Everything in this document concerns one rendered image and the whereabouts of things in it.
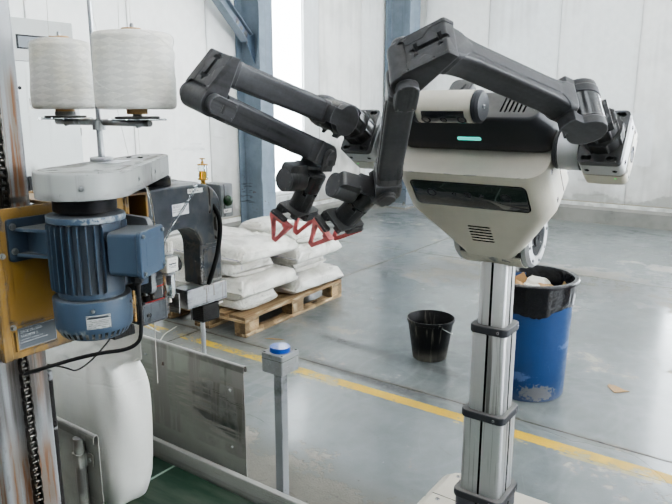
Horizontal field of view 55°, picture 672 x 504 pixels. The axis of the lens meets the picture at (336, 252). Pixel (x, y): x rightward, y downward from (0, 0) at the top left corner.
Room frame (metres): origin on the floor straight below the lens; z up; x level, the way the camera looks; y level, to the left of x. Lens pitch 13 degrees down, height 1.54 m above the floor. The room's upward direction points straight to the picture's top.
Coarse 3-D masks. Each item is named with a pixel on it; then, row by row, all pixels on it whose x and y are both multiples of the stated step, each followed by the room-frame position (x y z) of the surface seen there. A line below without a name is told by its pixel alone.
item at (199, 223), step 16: (160, 192) 1.57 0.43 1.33; (176, 192) 1.61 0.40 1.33; (208, 192) 1.70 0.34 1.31; (160, 208) 1.57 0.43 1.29; (192, 208) 1.65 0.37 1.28; (208, 208) 1.70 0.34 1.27; (176, 224) 1.60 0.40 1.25; (192, 224) 1.65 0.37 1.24; (208, 224) 1.69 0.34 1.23; (192, 240) 1.69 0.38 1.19; (208, 240) 1.69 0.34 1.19; (192, 256) 1.69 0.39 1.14; (208, 256) 1.69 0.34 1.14; (192, 272) 1.69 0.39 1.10; (208, 272) 1.69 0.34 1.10; (160, 288) 1.55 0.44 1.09
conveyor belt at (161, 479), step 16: (160, 464) 1.93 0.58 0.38; (160, 480) 1.84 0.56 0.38; (176, 480) 1.84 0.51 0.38; (192, 480) 1.84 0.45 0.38; (144, 496) 1.75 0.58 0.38; (160, 496) 1.75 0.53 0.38; (176, 496) 1.75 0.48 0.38; (192, 496) 1.75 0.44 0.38; (208, 496) 1.75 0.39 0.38; (224, 496) 1.75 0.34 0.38; (240, 496) 1.75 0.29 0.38
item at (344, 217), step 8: (336, 208) 1.54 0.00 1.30; (344, 208) 1.50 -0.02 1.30; (352, 208) 1.50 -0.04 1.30; (328, 216) 1.50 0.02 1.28; (336, 216) 1.52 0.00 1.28; (344, 216) 1.50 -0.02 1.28; (352, 216) 1.50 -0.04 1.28; (360, 216) 1.50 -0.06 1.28; (336, 224) 1.49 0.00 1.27; (344, 224) 1.51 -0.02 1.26; (352, 224) 1.52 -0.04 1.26; (360, 224) 1.55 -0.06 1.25; (336, 232) 1.49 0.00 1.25
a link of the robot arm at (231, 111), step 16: (208, 96) 1.29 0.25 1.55; (224, 112) 1.31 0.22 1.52; (240, 112) 1.38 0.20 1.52; (256, 112) 1.41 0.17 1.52; (240, 128) 1.39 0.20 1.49; (256, 128) 1.42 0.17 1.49; (272, 128) 1.45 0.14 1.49; (288, 128) 1.49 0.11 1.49; (288, 144) 1.50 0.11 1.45; (304, 144) 1.53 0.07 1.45; (320, 144) 1.56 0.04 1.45; (320, 160) 1.57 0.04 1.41
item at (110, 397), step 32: (64, 352) 1.82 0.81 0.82; (128, 352) 1.72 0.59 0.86; (64, 384) 1.79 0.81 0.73; (96, 384) 1.70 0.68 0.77; (128, 384) 1.72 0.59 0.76; (64, 416) 1.80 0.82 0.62; (96, 416) 1.70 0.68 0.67; (128, 416) 1.70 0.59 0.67; (128, 448) 1.70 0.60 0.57; (128, 480) 1.69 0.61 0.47
